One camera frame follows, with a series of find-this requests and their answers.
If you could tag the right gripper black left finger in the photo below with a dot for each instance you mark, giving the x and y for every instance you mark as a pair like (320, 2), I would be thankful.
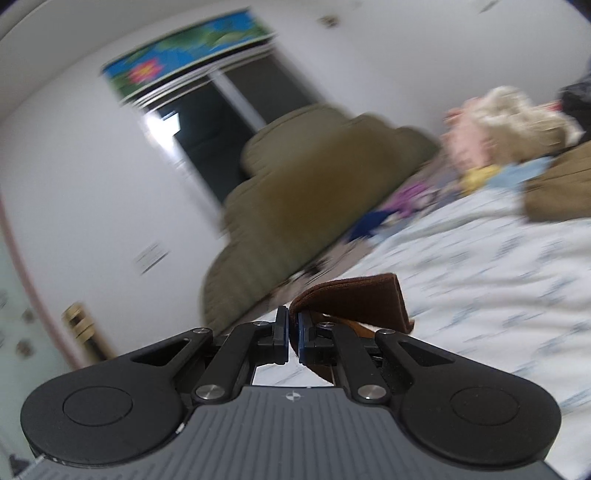
(122, 409)

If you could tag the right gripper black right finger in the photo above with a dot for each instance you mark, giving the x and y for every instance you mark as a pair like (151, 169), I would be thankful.
(457, 409)

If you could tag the brown knit sweater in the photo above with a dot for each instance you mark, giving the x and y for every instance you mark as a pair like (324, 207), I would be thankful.
(362, 303)

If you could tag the gold tower air conditioner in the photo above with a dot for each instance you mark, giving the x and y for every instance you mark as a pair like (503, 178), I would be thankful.
(86, 334)

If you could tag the frosted glass wardrobe door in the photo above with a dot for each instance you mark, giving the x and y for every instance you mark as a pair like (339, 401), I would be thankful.
(28, 359)

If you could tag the white bedsheet with blue script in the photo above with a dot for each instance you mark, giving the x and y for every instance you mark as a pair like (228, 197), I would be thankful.
(483, 282)

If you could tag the dark blue garment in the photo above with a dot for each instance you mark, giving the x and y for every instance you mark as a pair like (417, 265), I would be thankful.
(368, 224)

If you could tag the purple small garment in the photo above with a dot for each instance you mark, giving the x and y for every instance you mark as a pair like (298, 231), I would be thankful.
(411, 199)

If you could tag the yellow small garment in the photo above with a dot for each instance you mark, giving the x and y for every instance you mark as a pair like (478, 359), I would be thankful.
(476, 178)

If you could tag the light blue garment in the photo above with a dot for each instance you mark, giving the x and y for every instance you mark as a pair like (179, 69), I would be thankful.
(513, 176)

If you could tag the olive brown pillow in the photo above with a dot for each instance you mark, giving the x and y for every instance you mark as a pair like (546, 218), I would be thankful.
(563, 191)

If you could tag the pink crumpled garment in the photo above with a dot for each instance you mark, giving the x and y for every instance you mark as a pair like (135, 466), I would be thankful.
(467, 145)

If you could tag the olive green padded headboard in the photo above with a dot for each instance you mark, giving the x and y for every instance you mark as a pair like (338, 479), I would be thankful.
(313, 173)

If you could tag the cream fluffy garment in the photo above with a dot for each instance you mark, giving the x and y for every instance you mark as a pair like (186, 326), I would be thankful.
(519, 130)

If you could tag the dark sliding window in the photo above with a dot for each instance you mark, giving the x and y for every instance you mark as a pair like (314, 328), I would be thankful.
(203, 126)

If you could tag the black garment at edge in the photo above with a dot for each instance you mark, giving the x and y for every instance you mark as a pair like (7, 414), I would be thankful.
(575, 100)

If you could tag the colourful floral window valance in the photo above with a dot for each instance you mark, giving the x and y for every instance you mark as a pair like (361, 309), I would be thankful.
(172, 55)

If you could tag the white wall switch plate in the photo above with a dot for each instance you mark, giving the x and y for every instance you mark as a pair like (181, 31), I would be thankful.
(149, 257)

